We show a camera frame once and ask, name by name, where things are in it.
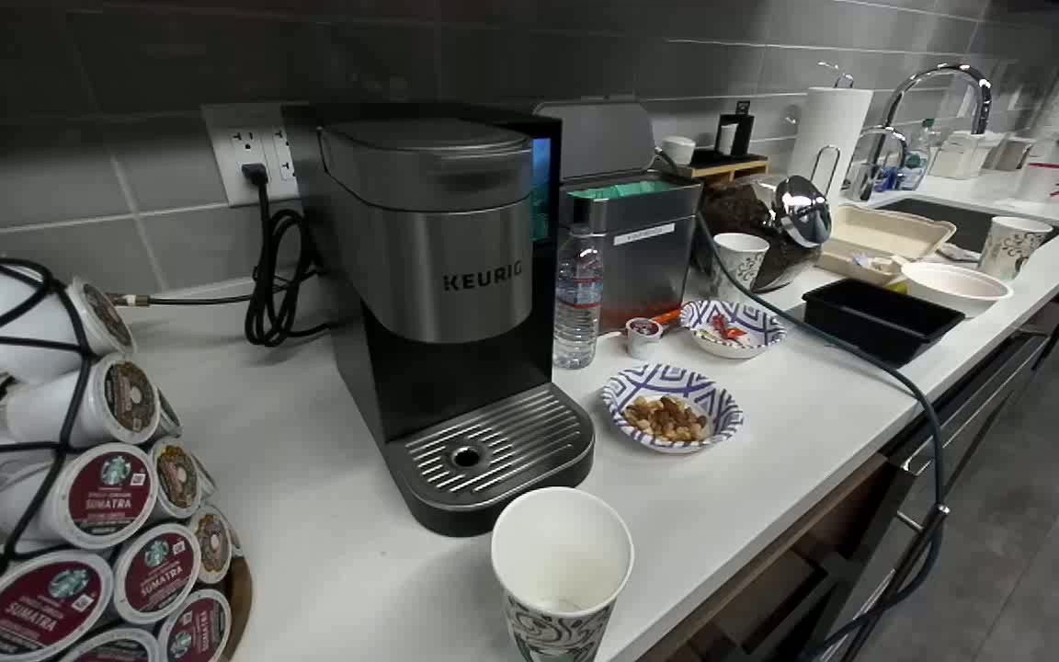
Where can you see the patterned plate with packets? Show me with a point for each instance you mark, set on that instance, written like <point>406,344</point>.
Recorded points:
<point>731,329</point>

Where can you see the patterned plate with nuts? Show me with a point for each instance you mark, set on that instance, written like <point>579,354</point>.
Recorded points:
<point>672,409</point>

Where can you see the black pan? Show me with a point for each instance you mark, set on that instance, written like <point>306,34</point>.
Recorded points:
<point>880,320</point>

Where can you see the clear water bottle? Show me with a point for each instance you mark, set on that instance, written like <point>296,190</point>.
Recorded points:
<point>579,284</point>

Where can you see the Keurig coffee machine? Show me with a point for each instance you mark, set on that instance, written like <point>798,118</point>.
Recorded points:
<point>444,237</point>

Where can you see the clear plastic storage box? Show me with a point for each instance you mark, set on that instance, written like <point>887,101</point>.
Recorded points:
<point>646,231</point>

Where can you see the patterned paper cup middle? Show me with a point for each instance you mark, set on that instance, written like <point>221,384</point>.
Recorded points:
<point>740,257</point>

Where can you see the wooden shelf rack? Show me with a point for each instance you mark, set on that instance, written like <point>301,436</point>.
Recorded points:
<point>731,153</point>

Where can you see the glass pot with lid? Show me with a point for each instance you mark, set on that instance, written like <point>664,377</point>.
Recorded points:
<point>787,213</point>

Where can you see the takeout foam container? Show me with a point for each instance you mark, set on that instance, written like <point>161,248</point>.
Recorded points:
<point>878,242</point>

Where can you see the paper towel roll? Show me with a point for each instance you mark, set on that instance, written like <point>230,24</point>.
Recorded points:
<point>830,132</point>

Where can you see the paper cup near sink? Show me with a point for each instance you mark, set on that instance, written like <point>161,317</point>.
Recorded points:
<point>1008,242</point>

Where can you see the K-cup pod carousel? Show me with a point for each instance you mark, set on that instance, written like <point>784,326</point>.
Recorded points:
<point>113,546</point>

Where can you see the paper cup near camera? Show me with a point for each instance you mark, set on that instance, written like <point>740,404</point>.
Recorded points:
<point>559,561</point>

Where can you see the white wall outlet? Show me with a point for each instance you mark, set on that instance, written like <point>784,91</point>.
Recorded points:
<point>250,132</point>

